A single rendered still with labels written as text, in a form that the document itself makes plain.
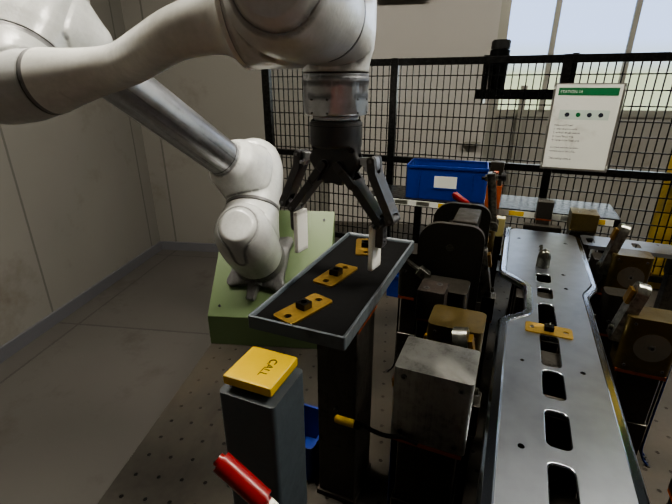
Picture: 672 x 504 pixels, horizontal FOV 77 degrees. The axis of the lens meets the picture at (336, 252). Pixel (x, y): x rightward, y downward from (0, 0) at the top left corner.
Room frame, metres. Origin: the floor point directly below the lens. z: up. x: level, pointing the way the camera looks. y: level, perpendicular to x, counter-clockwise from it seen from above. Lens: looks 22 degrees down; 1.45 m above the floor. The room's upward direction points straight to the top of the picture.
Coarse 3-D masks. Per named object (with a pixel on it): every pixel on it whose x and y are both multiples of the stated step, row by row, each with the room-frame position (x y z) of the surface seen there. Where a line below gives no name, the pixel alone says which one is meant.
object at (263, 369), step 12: (252, 348) 0.41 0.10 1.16; (240, 360) 0.39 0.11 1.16; (252, 360) 0.39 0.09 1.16; (264, 360) 0.39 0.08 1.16; (276, 360) 0.39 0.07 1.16; (288, 360) 0.39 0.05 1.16; (228, 372) 0.37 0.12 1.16; (240, 372) 0.37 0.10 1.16; (252, 372) 0.37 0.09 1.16; (264, 372) 0.37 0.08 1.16; (276, 372) 0.37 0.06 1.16; (288, 372) 0.38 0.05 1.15; (228, 384) 0.36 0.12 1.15; (240, 384) 0.36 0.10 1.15; (252, 384) 0.35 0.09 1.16; (264, 384) 0.35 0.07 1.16; (276, 384) 0.35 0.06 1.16
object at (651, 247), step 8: (584, 240) 1.22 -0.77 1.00; (600, 240) 1.22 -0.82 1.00; (608, 240) 1.22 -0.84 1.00; (632, 240) 1.22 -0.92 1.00; (592, 248) 1.17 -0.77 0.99; (600, 248) 1.17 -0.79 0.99; (624, 248) 1.15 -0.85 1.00; (632, 248) 1.15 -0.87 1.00; (640, 248) 1.15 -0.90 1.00; (648, 248) 1.15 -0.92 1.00; (656, 248) 1.15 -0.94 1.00; (664, 248) 1.15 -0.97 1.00; (656, 256) 1.11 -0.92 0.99; (664, 256) 1.10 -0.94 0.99
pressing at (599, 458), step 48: (528, 240) 1.22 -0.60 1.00; (576, 240) 1.22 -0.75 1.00; (528, 288) 0.88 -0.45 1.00; (576, 288) 0.89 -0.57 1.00; (528, 336) 0.68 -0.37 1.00; (576, 336) 0.68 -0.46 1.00; (528, 384) 0.55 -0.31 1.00; (576, 384) 0.55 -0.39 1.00; (528, 432) 0.45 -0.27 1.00; (576, 432) 0.45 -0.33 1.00; (624, 432) 0.45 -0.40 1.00; (480, 480) 0.37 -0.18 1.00; (528, 480) 0.37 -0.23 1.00; (576, 480) 0.37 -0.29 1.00; (624, 480) 0.37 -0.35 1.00
